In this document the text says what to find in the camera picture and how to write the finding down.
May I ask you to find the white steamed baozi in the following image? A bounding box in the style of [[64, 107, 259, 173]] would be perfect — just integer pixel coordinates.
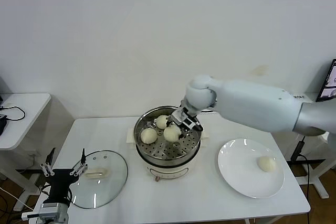
[[256, 156, 277, 173], [163, 125, 182, 142], [156, 115, 169, 130], [140, 128, 158, 145]]

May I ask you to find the thin black looped cable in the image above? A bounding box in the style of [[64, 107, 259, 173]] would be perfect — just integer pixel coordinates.
[[0, 105, 27, 122]]

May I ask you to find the cream electric cooker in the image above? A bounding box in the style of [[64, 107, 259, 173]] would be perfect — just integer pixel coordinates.
[[126, 124, 212, 183]]

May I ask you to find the black power adapter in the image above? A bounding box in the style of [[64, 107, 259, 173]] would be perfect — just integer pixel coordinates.
[[0, 115, 10, 137]]

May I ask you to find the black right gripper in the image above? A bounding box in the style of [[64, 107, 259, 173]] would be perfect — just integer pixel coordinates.
[[165, 106, 196, 141]]

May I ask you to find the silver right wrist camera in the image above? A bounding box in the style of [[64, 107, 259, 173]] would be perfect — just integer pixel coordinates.
[[182, 118, 201, 131]]

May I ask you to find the perforated steel steamer basket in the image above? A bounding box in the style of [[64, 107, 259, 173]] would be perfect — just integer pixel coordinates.
[[133, 105, 203, 162]]

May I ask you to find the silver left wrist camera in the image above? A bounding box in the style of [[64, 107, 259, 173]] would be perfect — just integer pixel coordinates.
[[21, 202, 62, 221]]

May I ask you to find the open dark grey laptop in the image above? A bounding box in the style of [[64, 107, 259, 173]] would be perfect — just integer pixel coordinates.
[[316, 58, 336, 103]]

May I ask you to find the glass lid with cream handle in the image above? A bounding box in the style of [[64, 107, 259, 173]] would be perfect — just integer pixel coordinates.
[[66, 150, 129, 209]]

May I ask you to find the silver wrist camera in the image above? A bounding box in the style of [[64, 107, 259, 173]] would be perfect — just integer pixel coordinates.
[[182, 118, 201, 131], [21, 202, 62, 221]]

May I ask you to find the white side table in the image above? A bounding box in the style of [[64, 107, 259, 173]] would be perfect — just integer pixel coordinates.
[[0, 93, 53, 213], [286, 93, 336, 200]]

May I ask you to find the white floor cable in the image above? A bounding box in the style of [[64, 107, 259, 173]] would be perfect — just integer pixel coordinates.
[[0, 186, 35, 211]]

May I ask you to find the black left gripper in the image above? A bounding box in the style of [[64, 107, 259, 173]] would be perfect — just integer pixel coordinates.
[[40, 147, 89, 204]]

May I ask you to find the black cable with inline adapter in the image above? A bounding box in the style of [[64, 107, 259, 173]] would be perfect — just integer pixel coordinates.
[[290, 134, 326, 193]]

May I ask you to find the white round plate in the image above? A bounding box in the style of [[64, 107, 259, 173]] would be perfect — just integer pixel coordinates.
[[217, 138, 286, 199]]

